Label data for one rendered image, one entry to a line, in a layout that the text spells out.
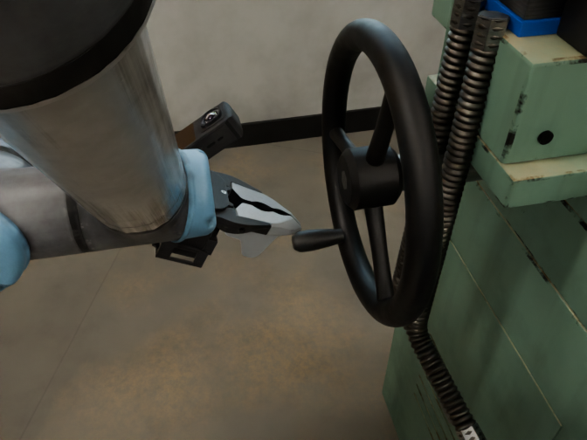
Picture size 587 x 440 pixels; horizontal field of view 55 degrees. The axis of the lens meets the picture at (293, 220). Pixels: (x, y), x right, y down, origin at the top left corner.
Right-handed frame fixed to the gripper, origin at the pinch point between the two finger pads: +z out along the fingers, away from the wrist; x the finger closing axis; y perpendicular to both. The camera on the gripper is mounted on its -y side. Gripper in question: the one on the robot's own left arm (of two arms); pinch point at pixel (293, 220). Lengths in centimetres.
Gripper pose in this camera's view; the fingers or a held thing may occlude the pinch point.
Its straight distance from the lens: 64.2
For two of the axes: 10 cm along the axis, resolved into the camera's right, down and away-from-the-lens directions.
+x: 1.9, 6.1, -7.7
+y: -4.6, 7.5, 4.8
